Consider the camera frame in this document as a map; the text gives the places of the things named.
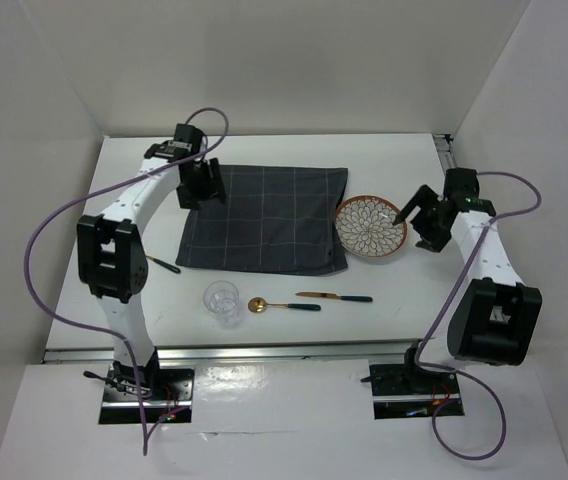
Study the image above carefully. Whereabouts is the gold fork green handle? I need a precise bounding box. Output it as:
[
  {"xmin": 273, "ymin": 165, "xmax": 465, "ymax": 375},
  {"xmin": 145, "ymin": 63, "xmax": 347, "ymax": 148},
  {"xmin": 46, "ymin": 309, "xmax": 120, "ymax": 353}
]
[{"xmin": 146, "ymin": 255, "xmax": 181, "ymax": 274}]

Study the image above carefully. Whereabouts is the dark grey checked cloth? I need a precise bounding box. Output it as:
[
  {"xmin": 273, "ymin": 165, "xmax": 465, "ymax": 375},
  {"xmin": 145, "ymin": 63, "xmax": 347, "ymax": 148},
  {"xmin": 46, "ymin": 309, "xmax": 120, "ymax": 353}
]
[{"xmin": 176, "ymin": 165, "xmax": 348, "ymax": 276}]

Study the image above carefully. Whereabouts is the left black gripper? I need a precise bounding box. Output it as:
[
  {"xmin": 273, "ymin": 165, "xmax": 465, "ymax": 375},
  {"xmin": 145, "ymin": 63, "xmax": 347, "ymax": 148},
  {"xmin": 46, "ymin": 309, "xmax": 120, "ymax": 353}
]
[{"xmin": 174, "ymin": 158, "xmax": 225, "ymax": 212}]

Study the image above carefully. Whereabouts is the aluminium rail frame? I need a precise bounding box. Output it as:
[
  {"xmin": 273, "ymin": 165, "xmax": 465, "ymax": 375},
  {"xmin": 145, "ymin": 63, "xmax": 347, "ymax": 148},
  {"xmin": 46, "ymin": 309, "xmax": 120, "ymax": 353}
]
[{"xmin": 41, "ymin": 132, "xmax": 514, "ymax": 364}]

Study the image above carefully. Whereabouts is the gold knife green handle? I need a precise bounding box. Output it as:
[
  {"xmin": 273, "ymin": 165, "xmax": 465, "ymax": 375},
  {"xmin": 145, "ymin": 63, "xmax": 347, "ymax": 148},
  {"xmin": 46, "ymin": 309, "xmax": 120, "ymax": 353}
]
[{"xmin": 295, "ymin": 291, "xmax": 374, "ymax": 303}]

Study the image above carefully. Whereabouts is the gold spoon green handle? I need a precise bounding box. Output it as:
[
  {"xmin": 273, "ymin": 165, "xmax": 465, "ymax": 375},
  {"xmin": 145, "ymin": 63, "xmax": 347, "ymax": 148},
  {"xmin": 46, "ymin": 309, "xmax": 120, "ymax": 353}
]
[{"xmin": 247, "ymin": 297, "xmax": 321, "ymax": 313}]

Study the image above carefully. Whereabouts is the clear drinking glass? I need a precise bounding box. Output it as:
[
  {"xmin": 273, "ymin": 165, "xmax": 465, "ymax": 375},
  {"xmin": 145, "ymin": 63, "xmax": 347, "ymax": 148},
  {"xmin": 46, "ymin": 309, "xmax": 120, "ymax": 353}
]
[{"xmin": 203, "ymin": 281, "xmax": 240, "ymax": 328}]

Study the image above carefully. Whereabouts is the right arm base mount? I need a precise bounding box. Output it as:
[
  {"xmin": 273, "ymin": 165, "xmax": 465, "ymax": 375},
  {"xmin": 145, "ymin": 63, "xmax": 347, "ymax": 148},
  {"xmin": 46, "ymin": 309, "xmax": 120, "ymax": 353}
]
[{"xmin": 360, "ymin": 364, "xmax": 465, "ymax": 420}]

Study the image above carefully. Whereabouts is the floral patterned plate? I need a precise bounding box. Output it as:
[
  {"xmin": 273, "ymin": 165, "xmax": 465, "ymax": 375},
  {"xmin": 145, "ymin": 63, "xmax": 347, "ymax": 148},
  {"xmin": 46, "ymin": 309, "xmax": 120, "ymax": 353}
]
[{"xmin": 334, "ymin": 195, "xmax": 408, "ymax": 258}]

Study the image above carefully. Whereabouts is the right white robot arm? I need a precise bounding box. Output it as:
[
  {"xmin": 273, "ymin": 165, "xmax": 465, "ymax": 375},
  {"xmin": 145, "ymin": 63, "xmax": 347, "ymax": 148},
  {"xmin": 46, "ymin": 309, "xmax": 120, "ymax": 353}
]
[{"xmin": 396, "ymin": 168, "xmax": 542, "ymax": 392}]

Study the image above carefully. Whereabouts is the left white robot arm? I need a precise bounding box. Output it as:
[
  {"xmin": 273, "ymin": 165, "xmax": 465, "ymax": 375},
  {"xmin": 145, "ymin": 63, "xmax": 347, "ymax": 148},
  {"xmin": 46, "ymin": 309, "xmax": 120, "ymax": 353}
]
[{"xmin": 77, "ymin": 124, "xmax": 226, "ymax": 399}]

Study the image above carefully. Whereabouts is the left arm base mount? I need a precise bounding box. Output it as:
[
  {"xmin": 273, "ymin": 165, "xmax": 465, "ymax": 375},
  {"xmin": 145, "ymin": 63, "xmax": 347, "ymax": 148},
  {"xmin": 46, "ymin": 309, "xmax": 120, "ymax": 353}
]
[{"xmin": 83, "ymin": 367, "xmax": 195, "ymax": 426}]

